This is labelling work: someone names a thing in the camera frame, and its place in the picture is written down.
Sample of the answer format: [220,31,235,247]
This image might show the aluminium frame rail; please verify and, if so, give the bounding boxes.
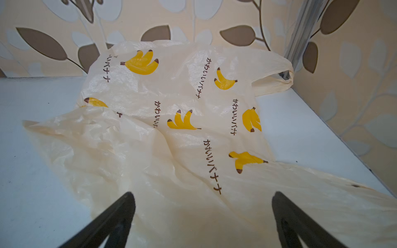
[284,1,328,72]

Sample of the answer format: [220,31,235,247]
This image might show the banana print plastic bag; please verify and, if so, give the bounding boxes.
[23,40,397,248]

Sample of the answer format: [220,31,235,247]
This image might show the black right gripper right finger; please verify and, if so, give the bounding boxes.
[272,191,346,248]

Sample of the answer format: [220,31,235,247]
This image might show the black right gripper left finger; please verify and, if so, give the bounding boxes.
[61,192,136,248]

